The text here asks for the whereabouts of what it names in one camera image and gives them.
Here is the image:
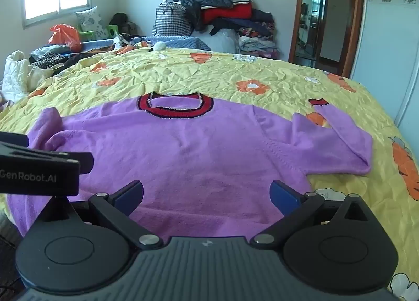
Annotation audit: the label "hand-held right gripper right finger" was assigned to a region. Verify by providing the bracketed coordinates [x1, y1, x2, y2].
[250, 180, 377, 250]

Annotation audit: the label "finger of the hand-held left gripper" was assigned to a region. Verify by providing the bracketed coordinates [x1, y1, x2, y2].
[0, 148, 95, 174]
[0, 131, 29, 149]

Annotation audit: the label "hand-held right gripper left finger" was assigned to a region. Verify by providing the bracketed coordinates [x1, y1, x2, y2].
[42, 180, 163, 250]

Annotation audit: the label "purple sweater with red collar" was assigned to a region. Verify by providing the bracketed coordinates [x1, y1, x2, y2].
[6, 92, 374, 241]

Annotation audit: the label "dark patterned clothes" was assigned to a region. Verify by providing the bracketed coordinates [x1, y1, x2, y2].
[29, 44, 113, 71]

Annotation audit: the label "stack of folded clothes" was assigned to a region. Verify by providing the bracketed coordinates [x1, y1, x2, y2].
[237, 26, 280, 59]

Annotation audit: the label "white quilted jacket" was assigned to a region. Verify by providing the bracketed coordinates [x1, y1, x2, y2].
[2, 50, 54, 102]

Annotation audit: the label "orange plastic bag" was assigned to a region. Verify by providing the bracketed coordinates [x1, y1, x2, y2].
[48, 24, 82, 52]

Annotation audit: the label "green plastic chair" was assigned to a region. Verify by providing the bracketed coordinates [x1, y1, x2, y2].
[77, 23, 118, 41]

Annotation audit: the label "floral pillow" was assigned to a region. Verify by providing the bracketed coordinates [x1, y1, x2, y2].
[76, 7, 108, 40]

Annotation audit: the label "yellow floral quilt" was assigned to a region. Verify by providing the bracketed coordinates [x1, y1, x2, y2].
[0, 46, 419, 301]

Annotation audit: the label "dark bag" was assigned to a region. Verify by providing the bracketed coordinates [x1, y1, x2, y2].
[109, 13, 138, 35]

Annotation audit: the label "blue blanket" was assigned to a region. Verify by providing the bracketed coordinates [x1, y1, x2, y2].
[80, 35, 212, 53]

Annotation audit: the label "checkered bag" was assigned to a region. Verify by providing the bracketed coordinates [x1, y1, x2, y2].
[152, 2, 194, 38]

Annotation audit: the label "white plastic bag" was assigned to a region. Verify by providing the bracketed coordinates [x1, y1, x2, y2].
[196, 28, 241, 53]

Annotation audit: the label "white wardrobe with flower trim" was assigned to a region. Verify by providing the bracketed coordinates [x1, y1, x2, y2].
[349, 0, 419, 148]

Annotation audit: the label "dark wooden door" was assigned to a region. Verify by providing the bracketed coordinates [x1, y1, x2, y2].
[303, 0, 329, 59]

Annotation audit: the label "red garment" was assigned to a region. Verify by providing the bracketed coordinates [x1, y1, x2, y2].
[200, 3, 254, 25]

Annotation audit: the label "wooden door frame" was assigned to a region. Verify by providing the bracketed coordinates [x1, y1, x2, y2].
[288, 0, 365, 79]

